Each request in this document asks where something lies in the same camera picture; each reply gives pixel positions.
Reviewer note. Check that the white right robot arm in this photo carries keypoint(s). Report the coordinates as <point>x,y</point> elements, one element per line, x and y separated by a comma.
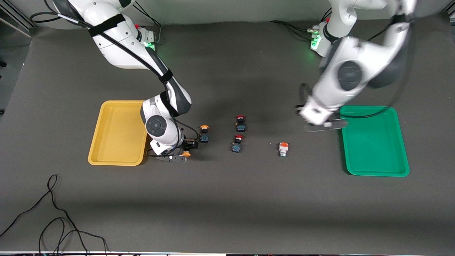
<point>121,46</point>

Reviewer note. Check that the red push button blue base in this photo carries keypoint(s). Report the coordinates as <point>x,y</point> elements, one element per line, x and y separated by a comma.
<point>240,124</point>
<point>237,145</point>

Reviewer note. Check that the dark grey table mat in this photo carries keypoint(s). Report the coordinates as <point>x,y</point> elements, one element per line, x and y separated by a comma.
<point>227,199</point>

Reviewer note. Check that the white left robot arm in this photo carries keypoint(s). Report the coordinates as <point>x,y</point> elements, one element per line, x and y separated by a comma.
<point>352,71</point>

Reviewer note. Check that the yellow plastic tray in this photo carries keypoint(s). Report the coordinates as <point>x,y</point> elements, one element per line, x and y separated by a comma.
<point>117,135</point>

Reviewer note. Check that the aluminium frame profile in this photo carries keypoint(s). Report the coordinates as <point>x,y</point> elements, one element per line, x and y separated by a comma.
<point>16,22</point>

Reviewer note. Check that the green push button orange base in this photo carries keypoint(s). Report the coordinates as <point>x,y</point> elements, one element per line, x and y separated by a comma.
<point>283,149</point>

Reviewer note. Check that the green plastic tray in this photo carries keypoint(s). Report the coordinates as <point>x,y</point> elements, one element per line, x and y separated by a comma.
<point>373,149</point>

